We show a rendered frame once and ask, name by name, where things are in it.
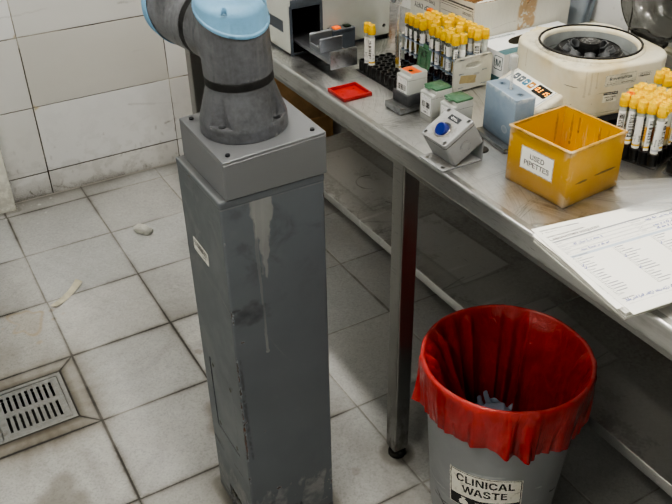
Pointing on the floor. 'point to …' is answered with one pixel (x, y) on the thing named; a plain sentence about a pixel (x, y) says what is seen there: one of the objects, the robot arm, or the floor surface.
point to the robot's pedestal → (264, 335)
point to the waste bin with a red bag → (521, 336)
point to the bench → (478, 249)
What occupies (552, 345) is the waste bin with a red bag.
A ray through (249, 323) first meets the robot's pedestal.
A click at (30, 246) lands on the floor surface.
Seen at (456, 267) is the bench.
